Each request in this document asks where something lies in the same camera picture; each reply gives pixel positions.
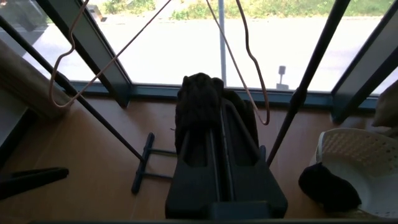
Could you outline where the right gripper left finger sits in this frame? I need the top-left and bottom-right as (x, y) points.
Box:
(165, 129), (229, 220)

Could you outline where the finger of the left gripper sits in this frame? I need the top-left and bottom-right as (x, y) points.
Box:
(0, 167), (70, 200)

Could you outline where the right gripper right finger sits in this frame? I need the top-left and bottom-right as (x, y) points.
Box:
(220, 98), (289, 220)

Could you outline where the black garment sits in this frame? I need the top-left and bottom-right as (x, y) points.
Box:
(174, 72), (261, 156)
(298, 162), (363, 213)

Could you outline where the pink clothes hanger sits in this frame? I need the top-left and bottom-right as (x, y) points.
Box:
(205, 0), (271, 126)
(48, 0), (172, 109)

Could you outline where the white laundry basket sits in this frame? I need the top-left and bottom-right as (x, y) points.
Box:
(309, 127), (398, 220)

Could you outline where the black clothes rack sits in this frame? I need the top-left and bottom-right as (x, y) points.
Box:
(0, 0), (351, 195)

